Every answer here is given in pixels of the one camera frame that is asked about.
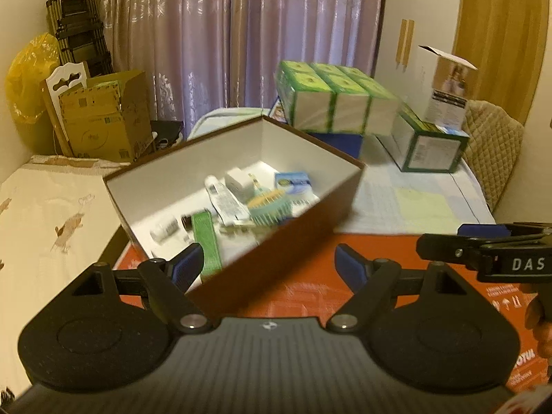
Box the cream cartoon blanket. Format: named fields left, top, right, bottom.
left=1, top=155, right=121, bottom=394

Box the black bag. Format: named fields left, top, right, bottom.
left=148, top=121, right=184, bottom=152

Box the green transparent box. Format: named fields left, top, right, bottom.
left=192, top=210, right=223, bottom=280

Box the white power adapter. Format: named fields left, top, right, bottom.
left=225, top=167, right=255, bottom=204

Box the white carved chair back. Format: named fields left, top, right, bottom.
left=39, top=62, right=90, bottom=157

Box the yellow plastic bag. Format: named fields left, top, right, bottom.
left=5, top=33, right=60, bottom=124

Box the white tall product box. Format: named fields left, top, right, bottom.
left=418, top=45, right=478, bottom=130

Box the black folding cart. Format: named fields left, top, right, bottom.
left=46, top=0, right=113, bottom=77

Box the checkered bed sheet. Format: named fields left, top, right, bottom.
left=184, top=108, right=494, bottom=236

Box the purple curtain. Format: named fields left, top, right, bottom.
left=100, top=0, right=385, bottom=131

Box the person right hand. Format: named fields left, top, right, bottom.
left=525, top=295, right=552, bottom=360

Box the blue white cream tube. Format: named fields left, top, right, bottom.
left=204, top=176, right=250, bottom=226

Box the beige quilted cushion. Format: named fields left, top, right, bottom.
left=463, top=100, right=524, bottom=211

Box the white pill bottle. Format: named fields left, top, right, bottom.
left=150, top=217, right=179, bottom=244

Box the blue white medicine box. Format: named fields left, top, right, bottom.
left=274, top=172, right=318, bottom=205

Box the yellow cardboard box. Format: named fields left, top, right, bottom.
left=59, top=69, right=154, bottom=162

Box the green white carton box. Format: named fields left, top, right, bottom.
left=382, top=105, right=470, bottom=173

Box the green tissue box pack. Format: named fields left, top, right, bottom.
left=275, top=60, right=402, bottom=136

